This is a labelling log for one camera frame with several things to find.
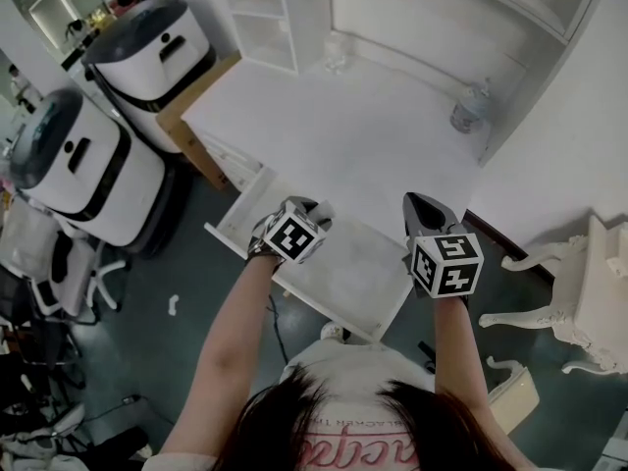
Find brown cardboard box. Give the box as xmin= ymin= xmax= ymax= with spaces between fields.
xmin=155 ymin=54 xmax=242 ymax=191

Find person's white printed shirt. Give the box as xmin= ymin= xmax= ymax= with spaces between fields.
xmin=156 ymin=336 xmax=555 ymax=471

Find black belt device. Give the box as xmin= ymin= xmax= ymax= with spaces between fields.
xmin=417 ymin=340 xmax=437 ymax=375

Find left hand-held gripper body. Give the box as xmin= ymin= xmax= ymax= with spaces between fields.
xmin=246 ymin=195 xmax=329 ymax=266

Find black mesh office chair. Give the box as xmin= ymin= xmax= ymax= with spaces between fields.
xmin=0 ymin=262 xmax=87 ymax=411

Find white drawer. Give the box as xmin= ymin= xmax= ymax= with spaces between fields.
xmin=204 ymin=166 xmax=417 ymax=345

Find black power cable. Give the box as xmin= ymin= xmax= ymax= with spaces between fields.
xmin=87 ymin=393 xmax=176 ymax=429

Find cream ornate stool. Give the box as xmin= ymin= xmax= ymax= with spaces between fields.
xmin=485 ymin=355 xmax=541 ymax=436

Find patterned glass jar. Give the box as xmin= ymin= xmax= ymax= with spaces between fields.
xmin=449 ymin=77 xmax=494 ymax=134

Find cream ornate dressing table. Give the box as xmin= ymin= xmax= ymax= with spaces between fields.
xmin=478 ymin=213 xmax=628 ymax=376

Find white desk with hutch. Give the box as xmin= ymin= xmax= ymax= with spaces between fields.
xmin=180 ymin=0 xmax=609 ymax=313

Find person's right forearm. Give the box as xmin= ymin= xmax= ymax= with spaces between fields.
xmin=431 ymin=294 xmax=492 ymax=411

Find person's left forearm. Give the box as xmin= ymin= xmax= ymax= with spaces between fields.
xmin=193 ymin=255 xmax=285 ymax=387

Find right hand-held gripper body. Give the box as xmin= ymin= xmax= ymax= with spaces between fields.
xmin=402 ymin=223 xmax=486 ymax=299

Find thin black cable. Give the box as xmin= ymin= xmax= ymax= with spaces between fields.
xmin=267 ymin=294 xmax=290 ymax=365

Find large white service robot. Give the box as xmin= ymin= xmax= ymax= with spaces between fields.
xmin=80 ymin=0 xmax=218 ymax=154
xmin=8 ymin=87 xmax=178 ymax=259

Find white office chair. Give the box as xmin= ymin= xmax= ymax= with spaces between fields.
xmin=0 ymin=198 xmax=131 ymax=318

